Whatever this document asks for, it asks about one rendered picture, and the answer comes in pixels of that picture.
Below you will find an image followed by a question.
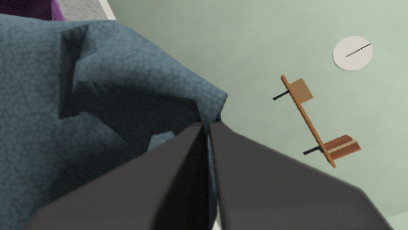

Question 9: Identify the purple plastic basket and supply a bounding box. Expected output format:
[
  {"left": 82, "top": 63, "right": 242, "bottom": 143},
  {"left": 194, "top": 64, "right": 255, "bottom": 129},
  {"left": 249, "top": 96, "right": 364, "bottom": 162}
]
[{"left": 0, "top": 0, "right": 65, "bottom": 21}]

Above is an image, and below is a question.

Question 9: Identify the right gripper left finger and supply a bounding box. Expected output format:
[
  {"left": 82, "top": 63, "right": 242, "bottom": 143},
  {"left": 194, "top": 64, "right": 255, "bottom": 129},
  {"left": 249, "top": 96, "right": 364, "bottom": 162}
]
[{"left": 23, "top": 118, "right": 209, "bottom": 230}]

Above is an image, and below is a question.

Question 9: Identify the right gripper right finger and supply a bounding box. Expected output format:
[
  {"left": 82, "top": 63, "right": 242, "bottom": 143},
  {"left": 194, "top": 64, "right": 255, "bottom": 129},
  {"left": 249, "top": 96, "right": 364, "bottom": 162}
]
[{"left": 209, "top": 118, "right": 393, "bottom": 230}]

